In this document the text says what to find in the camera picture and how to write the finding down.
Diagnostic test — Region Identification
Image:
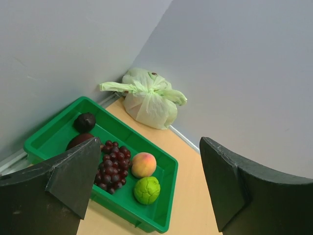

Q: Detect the green plastic tray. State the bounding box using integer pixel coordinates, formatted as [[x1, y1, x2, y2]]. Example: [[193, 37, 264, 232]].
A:
[[24, 96, 179, 233]]

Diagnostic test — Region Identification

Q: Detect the dark purple plum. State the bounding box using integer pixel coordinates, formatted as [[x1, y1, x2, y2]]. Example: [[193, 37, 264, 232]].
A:
[[73, 113, 96, 133]]

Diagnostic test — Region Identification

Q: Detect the orange pink peach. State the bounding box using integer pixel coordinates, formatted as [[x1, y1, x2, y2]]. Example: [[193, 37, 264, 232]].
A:
[[131, 152, 157, 178]]

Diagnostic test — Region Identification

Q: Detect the dark red grape bunch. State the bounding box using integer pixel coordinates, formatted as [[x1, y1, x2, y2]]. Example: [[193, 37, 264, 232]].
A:
[[94, 140, 131, 194]]

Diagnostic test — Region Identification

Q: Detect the light green plastic bag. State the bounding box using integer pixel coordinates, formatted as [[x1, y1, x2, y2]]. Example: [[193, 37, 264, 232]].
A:
[[99, 68, 187, 130]]

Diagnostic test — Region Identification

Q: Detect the cracked lime green fruit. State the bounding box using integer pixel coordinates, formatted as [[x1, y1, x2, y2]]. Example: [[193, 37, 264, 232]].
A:
[[133, 176, 161, 205]]

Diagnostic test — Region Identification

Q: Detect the dark red apple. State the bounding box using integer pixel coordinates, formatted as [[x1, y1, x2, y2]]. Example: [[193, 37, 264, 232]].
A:
[[66, 133, 94, 151]]

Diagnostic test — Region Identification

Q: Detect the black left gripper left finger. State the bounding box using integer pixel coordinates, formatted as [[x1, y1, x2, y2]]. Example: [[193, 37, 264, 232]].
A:
[[0, 138, 101, 235]]

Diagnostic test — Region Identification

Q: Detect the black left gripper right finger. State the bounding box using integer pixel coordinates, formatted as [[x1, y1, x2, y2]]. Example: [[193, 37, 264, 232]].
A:
[[200, 137, 313, 235]]

